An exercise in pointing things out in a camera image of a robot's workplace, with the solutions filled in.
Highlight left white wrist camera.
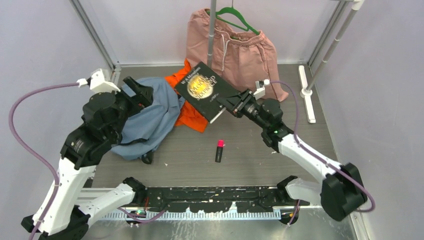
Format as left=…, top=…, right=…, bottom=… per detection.
left=76, top=68, right=121, bottom=94

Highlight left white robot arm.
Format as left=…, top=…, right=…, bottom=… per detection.
left=21, top=77, right=154, bottom=240

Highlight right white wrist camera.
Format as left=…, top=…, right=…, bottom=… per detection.
left=253, top=79, right=270, bottom=100

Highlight blue student backpack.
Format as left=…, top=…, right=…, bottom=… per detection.
left=110, top=77, right=185, bottom=165

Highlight rack pole with foot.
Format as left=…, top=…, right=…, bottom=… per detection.
left=207, top=0, right=217, bottom=68
left=298, top=0, right=364, bottom=124

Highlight right rack pole with foot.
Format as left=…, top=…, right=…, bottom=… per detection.
left=298, top=0, right=364, bottom=124

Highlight left rack pole with foot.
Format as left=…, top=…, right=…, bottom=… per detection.
left=207, top=0, right=217, bottom=68

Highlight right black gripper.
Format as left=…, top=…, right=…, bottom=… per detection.
left=216, top=88, right=269, bottom=130

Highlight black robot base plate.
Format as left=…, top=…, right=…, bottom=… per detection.
left=125, top=186, right=296, bottom=213

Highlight pink black highlighter marker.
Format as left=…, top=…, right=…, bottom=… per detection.
left=215, top=139, right=225, bottom=163

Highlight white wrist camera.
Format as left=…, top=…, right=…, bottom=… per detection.
left=76, top=68, right=121, bottom=94
left=253, top=79, right=270, bottom=100

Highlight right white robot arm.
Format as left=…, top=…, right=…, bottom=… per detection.
left=217, top=91, right=371, bottom=222

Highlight green clothes hanger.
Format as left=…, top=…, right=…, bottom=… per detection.
left=215, top=6, right=260, bottom=35

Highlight orange cloth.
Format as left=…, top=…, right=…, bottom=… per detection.
left=164, top=59, right=208, bottom=133

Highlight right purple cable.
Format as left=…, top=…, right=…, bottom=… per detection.
left=268, top=80, right=377, bottom=226

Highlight pink shorts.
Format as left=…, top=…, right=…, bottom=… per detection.
left=186, top=8, right=289, bottom=102

